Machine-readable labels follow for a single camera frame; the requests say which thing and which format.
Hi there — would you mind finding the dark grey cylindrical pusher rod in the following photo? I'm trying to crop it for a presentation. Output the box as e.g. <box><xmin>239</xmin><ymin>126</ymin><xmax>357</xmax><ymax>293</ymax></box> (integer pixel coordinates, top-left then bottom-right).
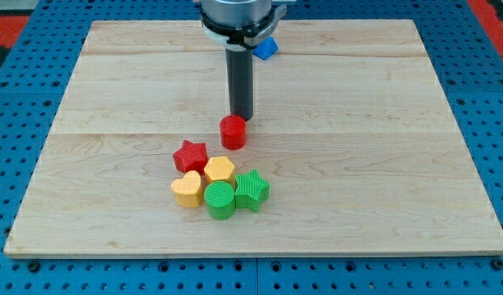
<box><xmin>225</xmin><ymin>49</ymin><xmax>253</xmax><ymax>121</ymax></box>

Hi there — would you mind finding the blue block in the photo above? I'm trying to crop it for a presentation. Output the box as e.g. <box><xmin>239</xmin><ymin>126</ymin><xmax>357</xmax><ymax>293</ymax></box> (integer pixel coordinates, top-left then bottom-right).
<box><xmin>252</xmin><ymin>37</ymin><xmax>279</xmax><ymax>60</ymax></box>

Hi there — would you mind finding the red cylinder block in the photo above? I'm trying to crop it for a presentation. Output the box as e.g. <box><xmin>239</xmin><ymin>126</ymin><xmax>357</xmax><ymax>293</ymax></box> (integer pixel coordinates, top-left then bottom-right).
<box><xmin>220</xmin><ymin>115</ymin><xmax>247</xmax><ymax>150</ymax></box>

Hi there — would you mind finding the red star block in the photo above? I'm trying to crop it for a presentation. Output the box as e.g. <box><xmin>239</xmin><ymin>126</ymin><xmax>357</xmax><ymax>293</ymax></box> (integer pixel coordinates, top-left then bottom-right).
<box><xmin>173</xmin><ymin>139</ymin><xmax>208</xmax><ymax>175</ymax></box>

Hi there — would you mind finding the yellow hexagon block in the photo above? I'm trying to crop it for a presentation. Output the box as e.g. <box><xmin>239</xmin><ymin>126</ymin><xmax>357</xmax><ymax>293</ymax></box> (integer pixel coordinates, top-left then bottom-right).
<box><xmin>204</xmin><ymin>156</ymin><xmax>237</xmax><ymax>186</ymax></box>

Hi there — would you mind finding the green star block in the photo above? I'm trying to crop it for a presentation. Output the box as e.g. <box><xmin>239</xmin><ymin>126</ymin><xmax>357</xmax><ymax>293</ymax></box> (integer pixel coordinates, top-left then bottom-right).
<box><xmin>234</xmin><ymin>170</ymin><xmax>270</xmax><ymax>213</ymax></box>

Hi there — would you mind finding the green cylinder block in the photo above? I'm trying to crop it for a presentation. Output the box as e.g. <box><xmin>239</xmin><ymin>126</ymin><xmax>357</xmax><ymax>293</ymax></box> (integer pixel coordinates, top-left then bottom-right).
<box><xmin>204</xmin><ymin>181</ymin><xmax>236</xmax><ymax>220</ymax></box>

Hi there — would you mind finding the yellow heart block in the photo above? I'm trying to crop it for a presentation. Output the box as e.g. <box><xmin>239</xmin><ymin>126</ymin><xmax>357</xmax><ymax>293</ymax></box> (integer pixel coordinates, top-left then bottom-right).
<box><xmin>170</xmin><ymin>170</ymin><xmax>204</xmax><ymax>208</ymax></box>

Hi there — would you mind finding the wooden board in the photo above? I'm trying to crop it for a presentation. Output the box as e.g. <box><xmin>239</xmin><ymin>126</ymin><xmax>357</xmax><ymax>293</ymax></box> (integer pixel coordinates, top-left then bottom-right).
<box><xmin>4</xmin><ymin>20</ymin><xmax>503</xmax><ymax>259</ymax></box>

